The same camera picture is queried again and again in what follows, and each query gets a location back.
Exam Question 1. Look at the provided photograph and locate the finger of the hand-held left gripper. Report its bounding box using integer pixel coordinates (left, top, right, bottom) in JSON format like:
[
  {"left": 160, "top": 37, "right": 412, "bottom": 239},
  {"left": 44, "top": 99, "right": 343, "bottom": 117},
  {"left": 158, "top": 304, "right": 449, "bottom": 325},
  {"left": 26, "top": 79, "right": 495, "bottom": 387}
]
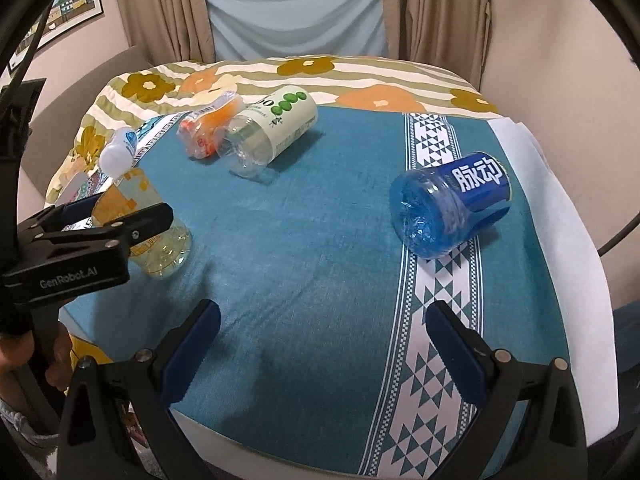
[
  {"left": 21, "top": 203, "right": 175, "bottom": 262},
  {"left": 17, "top": 193, "right": 114, "bottom": 234}
]

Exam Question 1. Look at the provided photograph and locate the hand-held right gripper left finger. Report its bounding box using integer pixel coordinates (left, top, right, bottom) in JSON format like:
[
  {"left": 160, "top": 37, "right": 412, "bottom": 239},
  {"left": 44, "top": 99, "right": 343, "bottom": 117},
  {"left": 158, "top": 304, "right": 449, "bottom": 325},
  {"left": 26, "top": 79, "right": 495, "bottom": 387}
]
[{"left": 60, "top": 299, "right": 222, "bottom": 480}]

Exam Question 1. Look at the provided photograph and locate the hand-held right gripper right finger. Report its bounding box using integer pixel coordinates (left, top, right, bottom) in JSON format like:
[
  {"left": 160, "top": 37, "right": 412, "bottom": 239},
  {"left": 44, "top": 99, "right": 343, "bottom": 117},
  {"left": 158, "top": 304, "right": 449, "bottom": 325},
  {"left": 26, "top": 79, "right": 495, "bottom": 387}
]
[{"left": 425, "top": 300, "right": 589, "bottom": 480}]

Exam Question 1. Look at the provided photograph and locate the clear yellow plastic cup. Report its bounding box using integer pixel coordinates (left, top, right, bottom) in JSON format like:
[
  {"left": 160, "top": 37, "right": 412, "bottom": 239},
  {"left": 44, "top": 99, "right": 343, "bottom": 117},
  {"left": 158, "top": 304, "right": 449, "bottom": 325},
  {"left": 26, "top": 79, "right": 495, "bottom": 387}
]
[{"left": 91, "top": 167, "right": 194, "bottom": 280}]

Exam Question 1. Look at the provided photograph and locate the clear cup with orange label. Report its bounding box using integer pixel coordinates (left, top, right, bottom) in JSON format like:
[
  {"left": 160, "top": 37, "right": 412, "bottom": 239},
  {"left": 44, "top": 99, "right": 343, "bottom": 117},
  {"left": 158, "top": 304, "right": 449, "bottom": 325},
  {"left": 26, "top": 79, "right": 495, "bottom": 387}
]
[{"left": 177, "top": 91, "right": 246, "bottom": 161}]

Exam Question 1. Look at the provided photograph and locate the clear cup with green label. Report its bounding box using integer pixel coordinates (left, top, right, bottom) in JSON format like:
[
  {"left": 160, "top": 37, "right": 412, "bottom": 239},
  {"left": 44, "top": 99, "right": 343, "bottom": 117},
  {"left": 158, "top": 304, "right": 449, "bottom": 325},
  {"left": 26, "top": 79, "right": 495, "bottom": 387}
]
[{"left": 218, "top": 86, "right": 319, "bottom": 180}]

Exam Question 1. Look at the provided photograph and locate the person's left hand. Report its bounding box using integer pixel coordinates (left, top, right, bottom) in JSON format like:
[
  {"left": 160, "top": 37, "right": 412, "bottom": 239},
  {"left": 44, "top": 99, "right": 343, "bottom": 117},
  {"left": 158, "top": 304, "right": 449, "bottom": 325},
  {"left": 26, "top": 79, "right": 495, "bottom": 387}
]
[{"left": 0, "top": 320, "right": 77, "bottom": 394}]

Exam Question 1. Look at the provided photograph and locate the small white-capped bottle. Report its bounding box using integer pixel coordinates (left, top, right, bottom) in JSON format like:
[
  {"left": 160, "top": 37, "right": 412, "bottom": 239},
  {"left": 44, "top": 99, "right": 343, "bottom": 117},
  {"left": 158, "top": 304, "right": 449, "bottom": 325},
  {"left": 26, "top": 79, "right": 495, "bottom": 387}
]
[{"left": 98, "top": 127, "right": 140, "bottom": 181}]

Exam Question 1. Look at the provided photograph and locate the grey headboard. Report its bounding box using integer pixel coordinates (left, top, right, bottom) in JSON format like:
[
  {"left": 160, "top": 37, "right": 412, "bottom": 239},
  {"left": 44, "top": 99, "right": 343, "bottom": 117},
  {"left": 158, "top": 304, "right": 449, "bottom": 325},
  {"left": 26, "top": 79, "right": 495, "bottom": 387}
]
[{"left": 17, "top": 44, "right": 152, "bottom": 207}]

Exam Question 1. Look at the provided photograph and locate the teal patterned cloth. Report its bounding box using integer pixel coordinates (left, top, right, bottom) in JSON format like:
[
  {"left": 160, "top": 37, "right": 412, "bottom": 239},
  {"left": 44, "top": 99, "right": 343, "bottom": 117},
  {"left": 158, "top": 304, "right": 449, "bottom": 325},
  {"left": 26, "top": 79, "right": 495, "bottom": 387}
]
[{"left": 59, "top": 104, "right": 572, "bottom": 479}]

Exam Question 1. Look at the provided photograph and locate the white sheet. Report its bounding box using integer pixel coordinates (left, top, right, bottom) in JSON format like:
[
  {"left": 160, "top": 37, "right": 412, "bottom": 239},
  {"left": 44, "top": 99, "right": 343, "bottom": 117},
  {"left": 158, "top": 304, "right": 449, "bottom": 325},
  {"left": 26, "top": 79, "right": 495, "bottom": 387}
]
[{"left": 487, "top": 117, "right": 617, "bottom": 449}]

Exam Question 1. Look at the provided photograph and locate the blue plastic bottle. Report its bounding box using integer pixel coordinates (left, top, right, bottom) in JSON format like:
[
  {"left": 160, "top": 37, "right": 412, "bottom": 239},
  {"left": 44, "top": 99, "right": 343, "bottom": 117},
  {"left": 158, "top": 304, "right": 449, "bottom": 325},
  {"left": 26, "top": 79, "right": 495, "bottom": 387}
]
[{"left": 389, "top": 151, "right": 512, "bottom": 260}]

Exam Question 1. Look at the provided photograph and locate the grey clothing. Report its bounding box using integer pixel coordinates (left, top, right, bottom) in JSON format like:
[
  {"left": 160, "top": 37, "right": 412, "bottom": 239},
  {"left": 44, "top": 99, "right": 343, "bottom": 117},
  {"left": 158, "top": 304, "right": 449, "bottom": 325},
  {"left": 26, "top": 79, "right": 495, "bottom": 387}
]
[{"left": 0, "top": 399, "right": 62, "bottom": 480}]

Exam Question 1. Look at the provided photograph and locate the floral striped blanket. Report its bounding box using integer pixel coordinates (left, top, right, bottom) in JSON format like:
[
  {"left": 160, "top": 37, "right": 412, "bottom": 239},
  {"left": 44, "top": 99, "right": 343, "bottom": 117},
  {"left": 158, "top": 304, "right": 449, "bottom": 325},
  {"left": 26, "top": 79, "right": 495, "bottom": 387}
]
[{"left": 46, "top": 55, "right": 499, "bottom": 207}]

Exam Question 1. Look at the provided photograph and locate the beige curtain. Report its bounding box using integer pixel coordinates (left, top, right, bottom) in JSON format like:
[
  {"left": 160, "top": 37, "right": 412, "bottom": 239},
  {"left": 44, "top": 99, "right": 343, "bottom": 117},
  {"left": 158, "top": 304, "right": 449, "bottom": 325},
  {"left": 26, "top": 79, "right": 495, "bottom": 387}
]
[
  {"left": 380, "top": 0, "right": 562, "bottom": 92},
  {"left": 112, "top": 0, "right": 217, "bottom": 69}
]

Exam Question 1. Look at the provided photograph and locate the light blue curtain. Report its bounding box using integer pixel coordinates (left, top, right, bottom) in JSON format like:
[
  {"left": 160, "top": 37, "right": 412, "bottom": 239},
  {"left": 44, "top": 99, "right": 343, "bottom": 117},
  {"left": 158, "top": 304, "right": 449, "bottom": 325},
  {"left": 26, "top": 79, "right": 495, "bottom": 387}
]
[{"left": 203, "top": 0, "right": 392, "bottom": 62}]

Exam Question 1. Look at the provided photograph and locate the black cable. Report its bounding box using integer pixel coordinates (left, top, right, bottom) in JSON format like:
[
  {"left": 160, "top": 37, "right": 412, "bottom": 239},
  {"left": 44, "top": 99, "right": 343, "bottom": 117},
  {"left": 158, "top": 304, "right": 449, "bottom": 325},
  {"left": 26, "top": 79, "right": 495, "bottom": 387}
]
[
  {"left": 0, "top": 2, "right": 58, "bottom": 92},
  {"left": 596, "top": 199, "right": 640, "bottom": 257}
]

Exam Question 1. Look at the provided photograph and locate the wall poster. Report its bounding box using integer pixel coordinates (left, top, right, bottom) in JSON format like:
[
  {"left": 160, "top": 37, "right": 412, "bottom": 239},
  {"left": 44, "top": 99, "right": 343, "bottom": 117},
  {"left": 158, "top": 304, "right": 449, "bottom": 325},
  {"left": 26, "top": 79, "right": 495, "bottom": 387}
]
[{"left": 7, "top": 0, "right": 105, "bottom": 74}]

